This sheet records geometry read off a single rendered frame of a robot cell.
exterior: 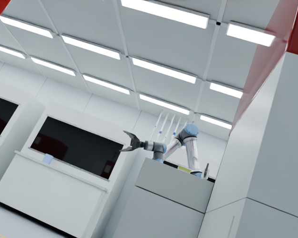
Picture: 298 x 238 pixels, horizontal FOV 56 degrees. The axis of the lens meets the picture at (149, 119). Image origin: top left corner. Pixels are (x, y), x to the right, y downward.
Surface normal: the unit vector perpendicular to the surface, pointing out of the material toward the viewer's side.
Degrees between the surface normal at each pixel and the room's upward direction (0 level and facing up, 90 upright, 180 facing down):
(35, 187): 90
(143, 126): 90
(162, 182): 90
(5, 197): 90
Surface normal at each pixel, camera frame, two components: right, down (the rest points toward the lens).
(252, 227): -0.06, -0.36
